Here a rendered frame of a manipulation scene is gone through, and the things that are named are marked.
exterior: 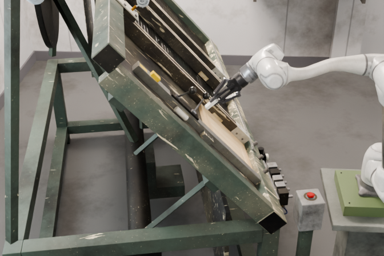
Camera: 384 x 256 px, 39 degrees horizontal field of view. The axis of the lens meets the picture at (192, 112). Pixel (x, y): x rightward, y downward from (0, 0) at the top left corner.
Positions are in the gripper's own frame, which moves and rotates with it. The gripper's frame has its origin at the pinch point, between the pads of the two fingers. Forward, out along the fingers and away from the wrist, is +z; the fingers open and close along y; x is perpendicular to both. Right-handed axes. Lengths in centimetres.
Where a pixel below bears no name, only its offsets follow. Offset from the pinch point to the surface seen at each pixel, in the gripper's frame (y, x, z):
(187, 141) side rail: -5.2, -23.0, 14.2
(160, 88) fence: -21.9, 2.0, 12.6
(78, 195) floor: 54, 115, 156
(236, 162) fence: 37.8, 2.0, 13.3
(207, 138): 12.8, -2.0, 13.3
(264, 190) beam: 57, -6, 12
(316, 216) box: 77, -23, -2
